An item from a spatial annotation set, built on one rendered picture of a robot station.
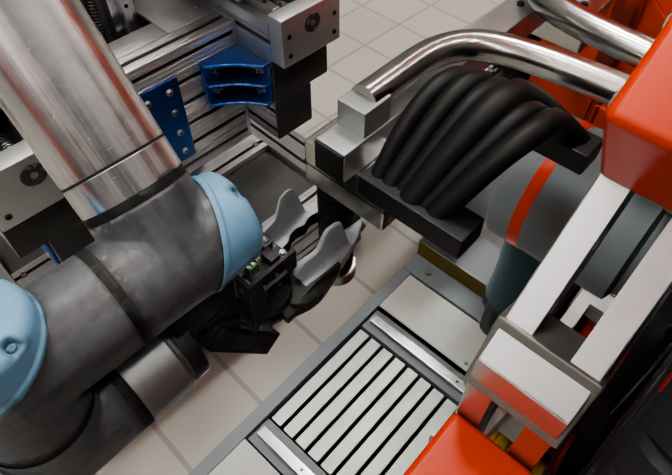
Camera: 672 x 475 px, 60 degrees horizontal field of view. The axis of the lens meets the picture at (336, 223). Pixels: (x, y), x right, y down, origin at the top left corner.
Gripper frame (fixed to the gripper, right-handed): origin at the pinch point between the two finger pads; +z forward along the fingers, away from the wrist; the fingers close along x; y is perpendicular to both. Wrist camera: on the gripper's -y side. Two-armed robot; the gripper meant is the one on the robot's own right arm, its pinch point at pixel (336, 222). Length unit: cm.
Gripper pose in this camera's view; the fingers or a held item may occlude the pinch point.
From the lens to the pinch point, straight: 58.1
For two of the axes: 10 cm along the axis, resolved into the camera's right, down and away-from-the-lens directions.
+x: -7.4, -5.2, 4.3
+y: 0.0, -6.4, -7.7
